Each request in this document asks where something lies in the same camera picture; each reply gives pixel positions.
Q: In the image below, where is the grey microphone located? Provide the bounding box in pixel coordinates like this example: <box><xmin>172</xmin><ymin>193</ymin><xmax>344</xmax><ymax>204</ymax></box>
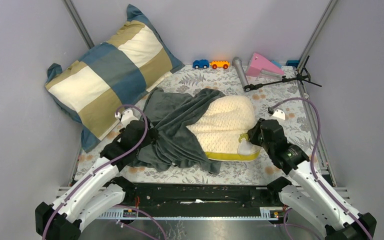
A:
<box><xmin>232</xmin><ymin>56</ymin><xmax>251</xmax><ymax>92</ymax></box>

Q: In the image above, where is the orange toy car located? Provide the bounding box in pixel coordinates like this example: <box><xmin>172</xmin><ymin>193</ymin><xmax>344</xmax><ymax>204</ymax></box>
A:
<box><xmin>209</xmin><ymin>60</ymin><xmax>230</xmax><ymax>69</ymax></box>

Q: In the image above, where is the white slotted cable duct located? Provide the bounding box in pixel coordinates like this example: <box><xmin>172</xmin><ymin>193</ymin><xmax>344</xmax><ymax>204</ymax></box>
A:
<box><xmin>97</xmin><ymin>207</ymin><xmax>282</xmax><ymax>221</ymax></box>

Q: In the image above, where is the blue toy car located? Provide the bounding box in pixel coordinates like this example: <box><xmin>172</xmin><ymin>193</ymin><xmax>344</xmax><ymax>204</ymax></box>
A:
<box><xmin>192</xmin><ymin>59</ymin><xmax>210</xmax><ymax>69</ymax></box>

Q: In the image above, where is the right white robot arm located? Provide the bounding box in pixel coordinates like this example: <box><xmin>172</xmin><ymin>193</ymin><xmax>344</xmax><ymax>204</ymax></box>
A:
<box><xmin>247</xmin><ymin>108</ymin><xmax>377</xmax><ymax>240</ymax></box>

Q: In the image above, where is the blue yellow checked pillow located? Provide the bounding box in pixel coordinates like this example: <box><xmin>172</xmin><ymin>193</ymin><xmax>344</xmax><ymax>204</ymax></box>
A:
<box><xmin>45</xmin><ymin>4</ymin><xmax>184</xmax><ymax>152</ymax></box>

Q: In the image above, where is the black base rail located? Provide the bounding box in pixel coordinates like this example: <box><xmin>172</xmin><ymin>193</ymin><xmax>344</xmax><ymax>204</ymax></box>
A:
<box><xmin>119</xmin><ymin>183</ymin><xmax>286</xmax><ymax>212</ymax></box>

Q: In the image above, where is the purple cable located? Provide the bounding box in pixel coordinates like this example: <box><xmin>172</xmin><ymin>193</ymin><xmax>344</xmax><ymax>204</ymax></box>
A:
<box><xmin>268</xmin><ymin>96</ymin><xmax>373</xmax><ymax>240</ymax></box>
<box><xmin>41</xmin><ymin>104</ymin><xmax>168</xmax><ymax>240</ymax></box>

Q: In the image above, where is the black mini tripod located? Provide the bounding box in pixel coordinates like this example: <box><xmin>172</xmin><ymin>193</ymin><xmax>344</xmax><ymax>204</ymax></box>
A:
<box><xmin>241</xmin><ymin>55</ymin><xmax>322</xmax><ymax>92</ymax></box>

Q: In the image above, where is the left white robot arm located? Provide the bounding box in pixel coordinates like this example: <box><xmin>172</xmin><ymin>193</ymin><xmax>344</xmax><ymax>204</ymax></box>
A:
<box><xmin>35</xmin><ymin>104</ymin><xmax>156</xmax><ymax>240</ymax></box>

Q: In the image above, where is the blue block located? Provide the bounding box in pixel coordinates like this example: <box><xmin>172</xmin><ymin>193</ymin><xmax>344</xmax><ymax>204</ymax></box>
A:
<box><xmin>285</xmin><ymin>60</ymin><xmax>300</xmax><ymax>68</ymax></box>

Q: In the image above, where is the floral table cloth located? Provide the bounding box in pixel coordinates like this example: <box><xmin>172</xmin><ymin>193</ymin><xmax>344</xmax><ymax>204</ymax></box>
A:
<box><xmin>74</xmin><ymin>64</ymin><xmax>324</xmax><ymax>186</ymax></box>

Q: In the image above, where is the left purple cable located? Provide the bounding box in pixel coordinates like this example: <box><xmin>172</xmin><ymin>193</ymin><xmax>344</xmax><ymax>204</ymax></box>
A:
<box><xmin>41</xmin><ymin>104</ymin><xmax>168</xmax><ymax>240</ymax></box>

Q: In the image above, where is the cream pillow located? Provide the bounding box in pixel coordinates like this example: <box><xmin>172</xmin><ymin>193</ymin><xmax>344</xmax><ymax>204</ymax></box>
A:
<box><xmin>187</xmin><ymin>95</ymin><xmax>261</xmax><ymax>162</ymax></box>

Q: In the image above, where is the zebra and grey pillowcase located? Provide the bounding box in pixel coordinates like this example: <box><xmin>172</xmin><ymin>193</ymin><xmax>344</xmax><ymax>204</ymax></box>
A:
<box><xmin>130</xmin><ymin>87</ymin><xmax>225</xmax><ymax>175</ymax></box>

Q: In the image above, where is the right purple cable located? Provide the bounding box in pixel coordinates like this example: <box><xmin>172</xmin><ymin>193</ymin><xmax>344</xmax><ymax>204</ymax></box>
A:
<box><xmin>268</xmin><ymin>96</ymin><xmax>373</xmax><ymax>240</ymax></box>

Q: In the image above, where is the pink triangular block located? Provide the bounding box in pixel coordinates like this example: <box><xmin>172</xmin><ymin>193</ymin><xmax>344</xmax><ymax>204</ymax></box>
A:
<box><xmin>245</xmin><ymin>52</ymin><xmax>285</xmax><ymax>77</ymax></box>

